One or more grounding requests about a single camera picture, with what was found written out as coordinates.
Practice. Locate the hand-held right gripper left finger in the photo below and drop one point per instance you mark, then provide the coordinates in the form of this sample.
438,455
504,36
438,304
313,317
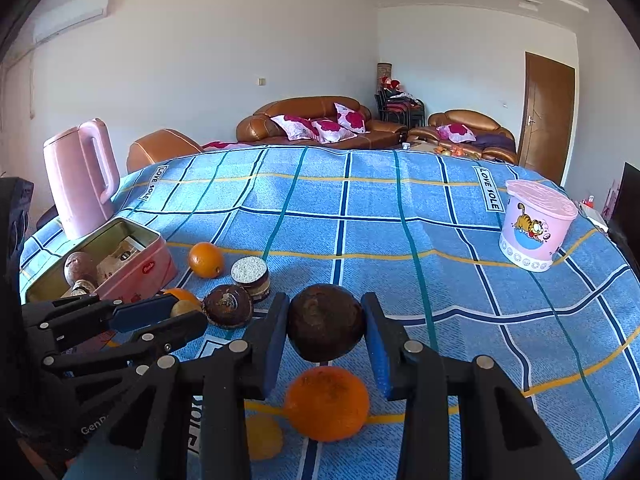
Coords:
276,347

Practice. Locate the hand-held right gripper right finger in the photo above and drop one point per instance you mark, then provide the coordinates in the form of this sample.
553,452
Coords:
377,355

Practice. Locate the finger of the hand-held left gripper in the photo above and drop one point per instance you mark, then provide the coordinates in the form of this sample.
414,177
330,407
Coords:
175,332
145,311

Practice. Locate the golden kiwi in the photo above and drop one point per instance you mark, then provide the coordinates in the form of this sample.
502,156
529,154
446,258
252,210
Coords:
187,309

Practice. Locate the small orange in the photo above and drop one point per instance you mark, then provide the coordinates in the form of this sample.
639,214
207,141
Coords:
182,295
205,259

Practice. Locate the pink tin box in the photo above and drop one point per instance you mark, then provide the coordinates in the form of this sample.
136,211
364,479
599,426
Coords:
145,266

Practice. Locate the matte dark brown mangosteen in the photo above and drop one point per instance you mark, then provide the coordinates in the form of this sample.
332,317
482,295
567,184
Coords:
325,322

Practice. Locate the glossy dark brown mangosteen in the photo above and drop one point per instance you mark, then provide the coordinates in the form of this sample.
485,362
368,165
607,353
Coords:
229,306

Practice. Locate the large orange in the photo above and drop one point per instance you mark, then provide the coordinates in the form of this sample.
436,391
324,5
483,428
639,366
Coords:
327,402

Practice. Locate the white paper packet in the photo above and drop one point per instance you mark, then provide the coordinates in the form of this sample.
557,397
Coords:
120,256

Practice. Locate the small glass jar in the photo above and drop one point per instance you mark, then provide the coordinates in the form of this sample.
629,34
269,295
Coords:
83,288

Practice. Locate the round speckled layered cake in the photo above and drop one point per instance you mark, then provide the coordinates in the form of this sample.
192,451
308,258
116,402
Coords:
251,275

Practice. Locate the purple passion fruit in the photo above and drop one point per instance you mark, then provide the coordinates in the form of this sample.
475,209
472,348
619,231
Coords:
80,267

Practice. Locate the yellow lemon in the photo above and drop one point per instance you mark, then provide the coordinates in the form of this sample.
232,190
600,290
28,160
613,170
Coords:
265,437

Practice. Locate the blue plaid blanket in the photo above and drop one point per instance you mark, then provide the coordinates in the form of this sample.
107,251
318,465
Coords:
400,240

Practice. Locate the pink electric kettle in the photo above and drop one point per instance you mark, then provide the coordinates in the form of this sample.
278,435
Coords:
75,185

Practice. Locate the brown leather recliner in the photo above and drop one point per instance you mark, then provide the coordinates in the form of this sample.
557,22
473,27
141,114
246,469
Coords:
160,147

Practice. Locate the pink floral blanket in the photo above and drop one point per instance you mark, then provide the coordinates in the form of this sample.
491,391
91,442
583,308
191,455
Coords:
220,145

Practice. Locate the pink cartoon cat bucket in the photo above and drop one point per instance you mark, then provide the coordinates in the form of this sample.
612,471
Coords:
530,230

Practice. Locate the coffee table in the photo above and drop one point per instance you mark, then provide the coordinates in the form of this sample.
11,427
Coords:
425,146

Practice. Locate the white and magenta pillow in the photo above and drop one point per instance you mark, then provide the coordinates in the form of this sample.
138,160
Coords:
332,131
456,132
351,117
295,126

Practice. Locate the brown leather three-seat sofa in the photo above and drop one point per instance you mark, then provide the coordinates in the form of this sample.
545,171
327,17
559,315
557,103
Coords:
300,105

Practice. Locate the purple cloth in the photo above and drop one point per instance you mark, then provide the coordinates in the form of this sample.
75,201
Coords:
495,140

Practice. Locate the stack of dark chairs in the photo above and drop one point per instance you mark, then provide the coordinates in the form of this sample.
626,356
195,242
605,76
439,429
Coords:
395,107

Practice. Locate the brown leather armchair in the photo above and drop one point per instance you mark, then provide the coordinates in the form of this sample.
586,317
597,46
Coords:
480,120

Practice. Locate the red plush toy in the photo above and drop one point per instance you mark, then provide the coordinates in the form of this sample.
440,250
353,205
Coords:
390,82

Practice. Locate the tall patterned vase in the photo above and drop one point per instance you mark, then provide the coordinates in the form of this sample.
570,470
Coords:
384,72

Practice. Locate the black television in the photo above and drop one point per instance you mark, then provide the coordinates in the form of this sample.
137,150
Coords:
629,200

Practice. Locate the brown wooden door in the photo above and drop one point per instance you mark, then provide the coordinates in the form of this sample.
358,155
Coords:
545,110

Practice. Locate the white air conditioner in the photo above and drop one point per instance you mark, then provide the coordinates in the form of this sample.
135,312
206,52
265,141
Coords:
70,17

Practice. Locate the white ceiling vent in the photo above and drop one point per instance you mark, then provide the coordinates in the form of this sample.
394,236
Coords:
526,4

